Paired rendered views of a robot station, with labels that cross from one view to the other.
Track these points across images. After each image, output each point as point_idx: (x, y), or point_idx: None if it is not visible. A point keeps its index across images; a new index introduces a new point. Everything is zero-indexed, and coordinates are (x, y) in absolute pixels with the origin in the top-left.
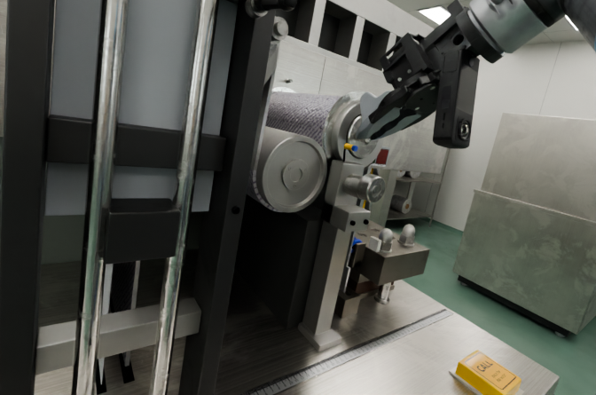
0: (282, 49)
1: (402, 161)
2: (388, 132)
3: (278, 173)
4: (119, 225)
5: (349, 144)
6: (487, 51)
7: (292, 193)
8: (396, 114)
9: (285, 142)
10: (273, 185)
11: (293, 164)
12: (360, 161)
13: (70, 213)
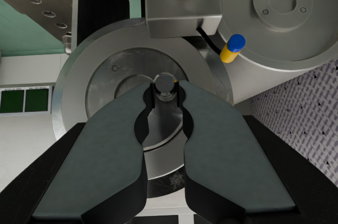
0: (158, 198)
1: None
2: (132, 104)
3: (315, 2)
4: None
5: (233, 58)
6: None
7: None
8: (221, 177)
9: (334, 53)
10: None
11: (298, 17)
12: (128, 43)
13: None
